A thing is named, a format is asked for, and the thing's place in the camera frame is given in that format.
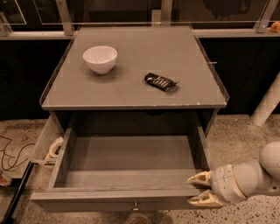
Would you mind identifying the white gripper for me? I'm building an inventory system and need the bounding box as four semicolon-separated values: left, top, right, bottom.
186;164;247;207

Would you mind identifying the grey top drawer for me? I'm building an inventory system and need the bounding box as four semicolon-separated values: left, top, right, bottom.
30;112;214;214

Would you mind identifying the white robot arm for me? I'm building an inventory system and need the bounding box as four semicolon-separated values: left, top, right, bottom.
186;141;280;207

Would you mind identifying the grey drawer cabinet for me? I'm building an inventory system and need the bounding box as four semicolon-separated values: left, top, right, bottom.
39;25;230;138

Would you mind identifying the black snack wrapper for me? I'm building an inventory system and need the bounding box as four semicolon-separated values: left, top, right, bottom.
144;73;176;92

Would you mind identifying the white tape roll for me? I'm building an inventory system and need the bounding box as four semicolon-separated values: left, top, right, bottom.
45;136;63;159

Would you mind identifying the clear plastic bin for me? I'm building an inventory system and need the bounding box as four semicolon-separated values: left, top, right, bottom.
31;117;62;165

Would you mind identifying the white ceramic bowl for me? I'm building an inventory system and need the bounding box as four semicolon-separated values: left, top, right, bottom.
83;45;118;74

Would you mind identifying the orange fruit on ledge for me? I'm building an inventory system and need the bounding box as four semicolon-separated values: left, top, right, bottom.
270;21;280;32

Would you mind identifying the red white floor object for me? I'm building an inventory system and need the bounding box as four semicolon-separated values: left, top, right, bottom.
0;171;12;187

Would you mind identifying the metal railing frame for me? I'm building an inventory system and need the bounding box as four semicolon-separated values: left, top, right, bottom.
0;0;280;40

